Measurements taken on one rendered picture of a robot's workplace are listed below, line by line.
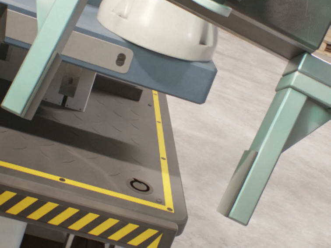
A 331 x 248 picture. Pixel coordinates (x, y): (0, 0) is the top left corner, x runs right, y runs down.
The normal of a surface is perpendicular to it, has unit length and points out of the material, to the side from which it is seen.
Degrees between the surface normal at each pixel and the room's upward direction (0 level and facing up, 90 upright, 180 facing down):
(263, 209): 0
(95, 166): 0
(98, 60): 90
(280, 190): 0
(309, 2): 67
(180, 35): 71
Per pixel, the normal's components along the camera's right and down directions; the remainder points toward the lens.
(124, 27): -0.46, 0.18
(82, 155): 0.33, -0.88
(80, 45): 0.06, 0.38
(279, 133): 0.08, -0.04
